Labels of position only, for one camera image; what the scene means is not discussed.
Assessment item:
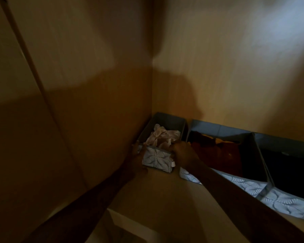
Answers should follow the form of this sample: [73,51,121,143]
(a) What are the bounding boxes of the medium leaf print fabric box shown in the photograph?
[179,119,272,198]

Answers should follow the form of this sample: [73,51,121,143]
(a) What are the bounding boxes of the white crumpled clothes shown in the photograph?
[145,124,181,150]

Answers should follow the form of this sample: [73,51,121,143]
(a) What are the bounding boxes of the person's left forearm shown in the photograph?
[21,171,133,243]

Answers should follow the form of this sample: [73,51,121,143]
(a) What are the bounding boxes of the small leaf print fabric box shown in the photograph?
[136,112,188,174]

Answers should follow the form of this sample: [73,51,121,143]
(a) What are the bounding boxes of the brown folded clothes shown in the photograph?
[189,131,244,176]

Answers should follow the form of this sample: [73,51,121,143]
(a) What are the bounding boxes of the person's right forearm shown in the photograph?
[192,162,304,243]

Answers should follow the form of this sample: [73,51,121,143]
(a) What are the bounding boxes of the person's left hand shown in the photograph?
[122,141,149,178]

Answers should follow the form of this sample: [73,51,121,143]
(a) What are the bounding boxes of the person's right hand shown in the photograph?
[168,140,206,173]

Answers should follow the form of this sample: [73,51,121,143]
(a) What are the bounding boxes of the black folded clothes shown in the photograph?
[260,148,304,202]

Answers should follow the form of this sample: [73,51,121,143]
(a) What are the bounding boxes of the wooden wardrobe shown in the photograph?
[0,0,304,243]

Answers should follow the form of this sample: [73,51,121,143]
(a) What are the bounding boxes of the large leaf print fabric box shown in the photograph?
[252,133,304,223]

